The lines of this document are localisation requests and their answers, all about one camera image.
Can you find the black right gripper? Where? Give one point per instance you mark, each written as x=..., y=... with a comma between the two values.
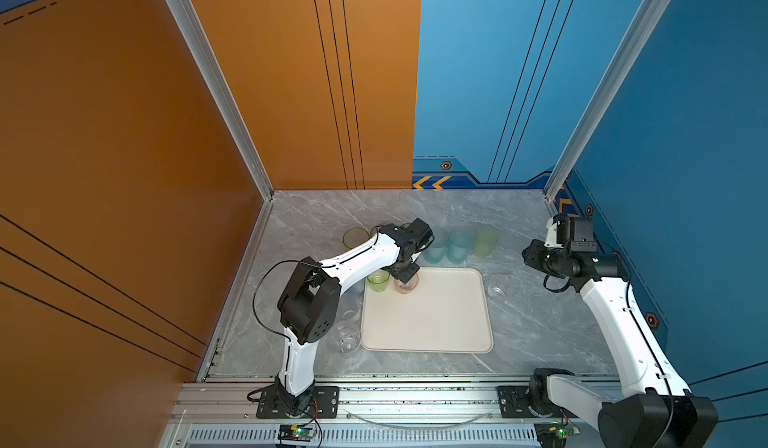
x=530, y=258

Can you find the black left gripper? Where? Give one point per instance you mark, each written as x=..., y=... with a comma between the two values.
x=414, y=268

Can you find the pink small glass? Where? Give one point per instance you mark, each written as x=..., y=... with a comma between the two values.
x=407, y=287

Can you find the green small glass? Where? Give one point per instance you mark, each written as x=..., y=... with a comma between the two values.
x=378, y=281

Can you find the light blue plastic cup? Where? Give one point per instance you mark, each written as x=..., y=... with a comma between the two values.
x=357, y=288

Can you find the clear faceted glass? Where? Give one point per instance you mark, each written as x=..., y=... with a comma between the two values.
x=346, y=337

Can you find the clear small glass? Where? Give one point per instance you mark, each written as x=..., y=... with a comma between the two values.
x=498, y=286

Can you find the clear dimpled cup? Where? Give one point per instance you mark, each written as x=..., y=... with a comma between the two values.
x=349, y=317

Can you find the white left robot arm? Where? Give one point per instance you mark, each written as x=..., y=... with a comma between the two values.
x=309, y=302

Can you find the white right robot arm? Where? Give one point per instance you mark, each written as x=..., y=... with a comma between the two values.
x=657, y=407

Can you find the white rectangular tray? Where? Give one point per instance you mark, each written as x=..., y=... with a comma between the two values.
x=447, y=312

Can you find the teal tall cup left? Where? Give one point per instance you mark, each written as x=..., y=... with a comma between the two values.
x=435, y=252

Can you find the teal tall cup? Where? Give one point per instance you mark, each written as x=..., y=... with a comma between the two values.
x=460, y=245
x=435, y=252

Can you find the teal tall cup right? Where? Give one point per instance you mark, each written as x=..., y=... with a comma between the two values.
x=460, y=245

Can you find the yellow tall plastic cup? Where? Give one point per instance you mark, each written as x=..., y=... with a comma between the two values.
x=355, y=237

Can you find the light green tall cup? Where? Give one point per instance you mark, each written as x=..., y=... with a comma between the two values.
x=486, y=240

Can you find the right green circuit board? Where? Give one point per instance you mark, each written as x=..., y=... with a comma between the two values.
x=556, y=435

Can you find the green circuit board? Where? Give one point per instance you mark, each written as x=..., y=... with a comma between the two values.
x=301, y=435
x=556, y=435

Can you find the left green circuit board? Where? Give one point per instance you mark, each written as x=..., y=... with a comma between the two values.
x=301, y=435

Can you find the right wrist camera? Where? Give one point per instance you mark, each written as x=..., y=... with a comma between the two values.
x=551, y=239

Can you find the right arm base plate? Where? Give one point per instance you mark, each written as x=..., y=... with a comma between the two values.
x=514, y=402

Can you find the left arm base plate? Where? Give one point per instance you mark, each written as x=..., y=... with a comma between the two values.
x=321, y=403

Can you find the aluminium frame rail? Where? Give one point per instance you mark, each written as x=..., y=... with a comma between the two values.
x=445, y=399

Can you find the right aluminium corner post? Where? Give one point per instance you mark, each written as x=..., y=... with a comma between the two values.
x=639, y=31

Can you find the aluminium corner post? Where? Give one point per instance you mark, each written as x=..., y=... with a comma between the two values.
x=639, y=31
x=191, y=29

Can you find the left aluminium corner post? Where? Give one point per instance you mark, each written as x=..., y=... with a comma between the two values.
x=191, y=29

